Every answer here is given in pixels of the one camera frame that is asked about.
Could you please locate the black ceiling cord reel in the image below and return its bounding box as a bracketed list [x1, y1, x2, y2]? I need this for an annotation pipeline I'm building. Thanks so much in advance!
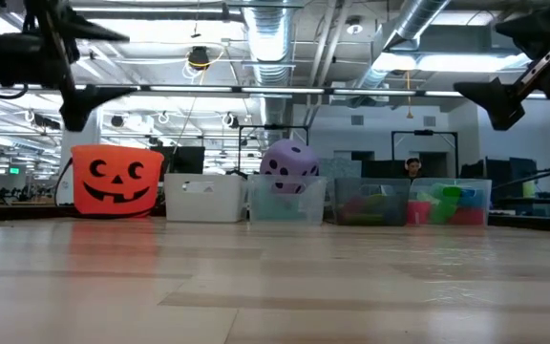
[186, 44, 211, 72]

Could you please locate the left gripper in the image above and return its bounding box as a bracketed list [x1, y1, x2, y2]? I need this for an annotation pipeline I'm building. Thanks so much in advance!
[0, 0, 138, 133]

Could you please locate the white plastic bin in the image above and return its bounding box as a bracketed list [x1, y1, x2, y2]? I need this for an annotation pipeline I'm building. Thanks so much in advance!
[163, 172, 248, 224]

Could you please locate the dark monitor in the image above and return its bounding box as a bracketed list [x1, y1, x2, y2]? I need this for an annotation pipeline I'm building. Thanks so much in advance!
[150, 144, 206, 176]

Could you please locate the round silver air duct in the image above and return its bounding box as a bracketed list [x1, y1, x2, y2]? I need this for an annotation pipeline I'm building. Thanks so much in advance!
[241, 0, 302, 174]

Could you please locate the teal foam die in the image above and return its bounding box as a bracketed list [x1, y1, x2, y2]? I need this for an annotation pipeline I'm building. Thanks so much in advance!
[254, 190, 307, 222]

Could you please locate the purple foam die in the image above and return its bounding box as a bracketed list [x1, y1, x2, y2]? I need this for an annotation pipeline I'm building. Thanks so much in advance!
[259, 139, 321, 195]

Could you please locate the orange pumpkin bucket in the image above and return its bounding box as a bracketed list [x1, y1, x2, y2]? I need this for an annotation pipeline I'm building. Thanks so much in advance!
[54, 143, 166, 219]

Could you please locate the black gantry frame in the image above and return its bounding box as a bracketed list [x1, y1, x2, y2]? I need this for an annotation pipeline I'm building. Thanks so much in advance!
[237, 123, 310, 176]
[391, 128, 459, 167]

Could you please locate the slanted silver air duct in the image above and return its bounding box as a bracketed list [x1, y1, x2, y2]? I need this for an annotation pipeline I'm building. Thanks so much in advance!
[349, 0, 452, 93]

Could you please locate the person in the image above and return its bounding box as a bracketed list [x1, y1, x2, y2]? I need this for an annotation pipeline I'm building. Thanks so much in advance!
[404, 157, 425, 181]

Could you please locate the grey plastic bin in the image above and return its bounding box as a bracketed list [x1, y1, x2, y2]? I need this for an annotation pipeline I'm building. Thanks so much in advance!
[329, 176, 412, 226]

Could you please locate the small red toy block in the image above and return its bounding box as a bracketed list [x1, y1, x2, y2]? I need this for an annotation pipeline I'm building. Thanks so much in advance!
[407, 200, 433, 226]

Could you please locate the clear plastic bin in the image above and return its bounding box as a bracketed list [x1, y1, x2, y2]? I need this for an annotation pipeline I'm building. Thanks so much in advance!
[405, 177, 493, 227]
[247, 174, 328, 226]

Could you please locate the yellow hanging cord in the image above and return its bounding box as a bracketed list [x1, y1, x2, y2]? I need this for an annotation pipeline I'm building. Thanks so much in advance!
[404, 70, 414, 120]

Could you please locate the white building column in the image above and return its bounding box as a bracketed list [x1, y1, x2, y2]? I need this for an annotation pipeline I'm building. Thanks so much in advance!
[60, 97, 103, 158]

